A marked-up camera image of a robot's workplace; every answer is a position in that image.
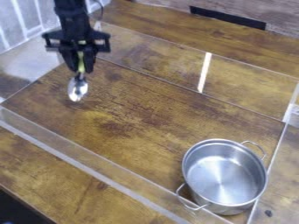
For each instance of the black wall slot strip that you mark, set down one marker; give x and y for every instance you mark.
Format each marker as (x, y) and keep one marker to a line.
(228, 18)

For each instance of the clear acrylic right bracket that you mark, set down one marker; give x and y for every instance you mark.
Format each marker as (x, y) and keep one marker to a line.
(291, 114)

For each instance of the clear acrylic triangular bracket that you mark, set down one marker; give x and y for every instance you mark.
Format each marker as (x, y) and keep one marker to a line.
(97, 26)

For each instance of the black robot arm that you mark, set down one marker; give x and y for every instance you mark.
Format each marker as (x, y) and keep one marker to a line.
(70, 4)

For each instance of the clear acrylic front barrier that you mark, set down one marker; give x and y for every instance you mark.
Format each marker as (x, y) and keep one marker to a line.
(129, 183)

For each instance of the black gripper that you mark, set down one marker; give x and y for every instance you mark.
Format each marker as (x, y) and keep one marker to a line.
(74, 30)

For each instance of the stainless steel pot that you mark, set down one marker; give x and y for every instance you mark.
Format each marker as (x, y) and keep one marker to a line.
(224, 176)

